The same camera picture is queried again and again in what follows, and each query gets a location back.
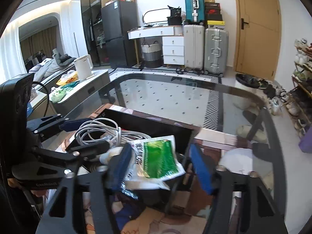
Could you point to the white dressing table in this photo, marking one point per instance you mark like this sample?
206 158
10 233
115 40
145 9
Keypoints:
170 40

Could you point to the white electric kettle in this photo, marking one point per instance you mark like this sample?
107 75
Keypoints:
84 67

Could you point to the oval vanity mirror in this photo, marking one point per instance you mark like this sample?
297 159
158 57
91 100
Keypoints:
158 16

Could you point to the anime print desk mat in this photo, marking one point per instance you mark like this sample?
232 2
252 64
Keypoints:
191 205

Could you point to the grey side cabinet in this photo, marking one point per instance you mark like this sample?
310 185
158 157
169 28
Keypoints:
82 91

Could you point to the black handbag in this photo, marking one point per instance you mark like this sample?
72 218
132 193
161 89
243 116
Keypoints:
175 16

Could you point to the silver aluminium suitcase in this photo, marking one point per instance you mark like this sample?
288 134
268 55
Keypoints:
215 50

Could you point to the green white medicine sachet bag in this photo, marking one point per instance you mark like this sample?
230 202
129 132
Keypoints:
153 164

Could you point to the wooden shoe rack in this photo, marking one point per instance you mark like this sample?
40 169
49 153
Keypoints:
299 106

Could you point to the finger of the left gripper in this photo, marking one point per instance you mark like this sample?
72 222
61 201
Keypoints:
90 151
52 125

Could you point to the black camera module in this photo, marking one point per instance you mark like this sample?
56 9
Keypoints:
15 95

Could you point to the stack of shoe boxes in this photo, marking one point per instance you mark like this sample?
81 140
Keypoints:
213 15

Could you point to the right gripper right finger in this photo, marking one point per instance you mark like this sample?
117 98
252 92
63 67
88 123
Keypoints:
242 197

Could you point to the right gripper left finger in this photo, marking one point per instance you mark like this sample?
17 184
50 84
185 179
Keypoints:
65 214

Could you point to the purple shopping bag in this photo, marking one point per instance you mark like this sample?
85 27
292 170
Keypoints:
305 143

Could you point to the white hard suitcase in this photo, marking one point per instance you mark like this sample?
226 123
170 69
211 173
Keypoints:
193 46

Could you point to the woven laundry basket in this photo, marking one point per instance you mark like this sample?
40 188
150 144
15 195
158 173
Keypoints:
152 54

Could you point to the black refrigerator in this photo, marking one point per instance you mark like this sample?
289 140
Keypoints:
118 18

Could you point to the white trash bin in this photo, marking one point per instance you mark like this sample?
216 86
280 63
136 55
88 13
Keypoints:
248 83

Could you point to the wooden door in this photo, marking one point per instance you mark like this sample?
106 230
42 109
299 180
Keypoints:
258 37

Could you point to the left hand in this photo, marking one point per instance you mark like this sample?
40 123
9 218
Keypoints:
14 184

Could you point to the white plush keychain toy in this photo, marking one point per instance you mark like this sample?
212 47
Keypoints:
106 157

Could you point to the dark glass wardrobe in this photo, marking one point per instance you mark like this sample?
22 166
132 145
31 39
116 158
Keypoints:
93 31

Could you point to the teal hard suitcase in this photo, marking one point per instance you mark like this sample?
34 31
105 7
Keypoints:
195 12

